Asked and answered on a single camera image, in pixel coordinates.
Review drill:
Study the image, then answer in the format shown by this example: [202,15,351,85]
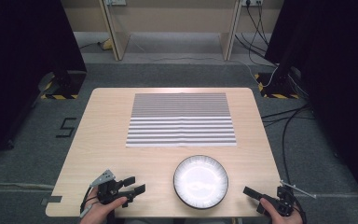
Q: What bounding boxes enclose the left hand-held gripper cable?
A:
[79,186,101,218]

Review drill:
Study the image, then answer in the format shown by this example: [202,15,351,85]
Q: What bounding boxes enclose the white wall socket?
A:
[241,0,264,7]
[103,0,128,7]

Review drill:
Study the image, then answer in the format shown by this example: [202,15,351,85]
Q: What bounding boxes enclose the person's right hand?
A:
[259,197,304,224]

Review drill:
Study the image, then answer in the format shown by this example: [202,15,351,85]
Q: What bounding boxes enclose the hand-held gripper cable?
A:
[287,186,308,224]
[79,186,101,218]

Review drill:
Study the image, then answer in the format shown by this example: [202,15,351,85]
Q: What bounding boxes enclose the thin white cable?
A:
[130,36,279,89]

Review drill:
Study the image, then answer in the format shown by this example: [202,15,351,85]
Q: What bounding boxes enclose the black floor cables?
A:
[260,104,312,185]

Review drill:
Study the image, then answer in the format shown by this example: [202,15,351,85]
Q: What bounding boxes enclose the white plate with dark rim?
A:
[172,154,230,210]

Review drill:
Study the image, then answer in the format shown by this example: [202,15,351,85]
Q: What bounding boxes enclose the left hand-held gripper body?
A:
[89,169,134,208]

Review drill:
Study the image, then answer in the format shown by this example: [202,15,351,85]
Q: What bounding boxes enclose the beige wooden desk panel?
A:
[218,0,242,62]
[98,0,131,62]

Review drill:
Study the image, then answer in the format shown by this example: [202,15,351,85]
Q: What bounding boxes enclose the person's left hand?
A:
[79,196,129,224]

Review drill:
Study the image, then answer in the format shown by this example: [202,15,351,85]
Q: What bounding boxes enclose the grey striped placemat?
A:
[125,92,238,148]

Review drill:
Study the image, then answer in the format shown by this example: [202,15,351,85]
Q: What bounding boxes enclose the yellow plug with cable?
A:
[78,38,114,51]

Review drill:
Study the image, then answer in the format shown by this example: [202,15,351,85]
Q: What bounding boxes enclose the black cables from socket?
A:
[234,3,278,68]

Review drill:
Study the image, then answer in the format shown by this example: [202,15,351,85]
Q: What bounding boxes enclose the black curtain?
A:
[265,0,358,216]
[0,0,88,169]

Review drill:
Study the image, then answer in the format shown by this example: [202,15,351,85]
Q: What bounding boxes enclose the grey tape strip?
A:
[40,195,63,206]

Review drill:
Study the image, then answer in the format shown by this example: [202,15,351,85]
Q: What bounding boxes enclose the black stand base, striped tape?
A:
[255,72,301,100]
[40,70,88,101]

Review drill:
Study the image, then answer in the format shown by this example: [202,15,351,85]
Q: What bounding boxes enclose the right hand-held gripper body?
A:
[260,180,317,217]

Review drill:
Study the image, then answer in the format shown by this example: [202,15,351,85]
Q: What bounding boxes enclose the right hand-held gripper cable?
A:
[287,186,308,224]

